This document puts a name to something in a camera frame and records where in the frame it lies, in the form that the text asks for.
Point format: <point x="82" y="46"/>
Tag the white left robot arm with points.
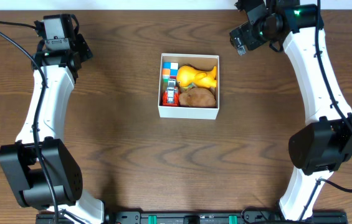
<point x="40" y="170"/>

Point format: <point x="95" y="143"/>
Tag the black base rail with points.
<point x="246" y="216"/>

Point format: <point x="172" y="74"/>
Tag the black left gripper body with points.
<point x="84" y="47"/>

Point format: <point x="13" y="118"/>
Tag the red toy car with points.
<point x="171" y="94"/>

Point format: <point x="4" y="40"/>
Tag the colourful puzzle cube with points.
<point x="169" y="70"/>

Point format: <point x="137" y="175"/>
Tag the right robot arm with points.
<point x="319" y="149"/>

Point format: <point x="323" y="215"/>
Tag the orange squishy figure toy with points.
<point x="202" y="79"/>

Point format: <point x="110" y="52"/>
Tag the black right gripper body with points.
<point x="253" y="35"/>

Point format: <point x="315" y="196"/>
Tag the white cardboard box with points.
<point x="199" y="62"/>

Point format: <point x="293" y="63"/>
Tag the brown plush toy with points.
<point x="197" y="98"/>

